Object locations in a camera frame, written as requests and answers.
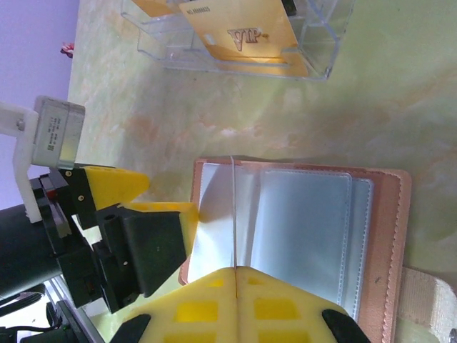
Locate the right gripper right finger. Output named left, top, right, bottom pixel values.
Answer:
left=235, top=266, right=373, bottom=343

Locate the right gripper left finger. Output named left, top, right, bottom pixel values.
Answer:
left=112, top=267, right=238, bottom=343

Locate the gold VIP card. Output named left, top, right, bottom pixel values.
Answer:
left=132, top=0, right=177, bottom=19
left=177, top=0, right=310, bottom=78

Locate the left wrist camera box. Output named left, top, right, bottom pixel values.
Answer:
left=0, top=94, right=86, bottom=225

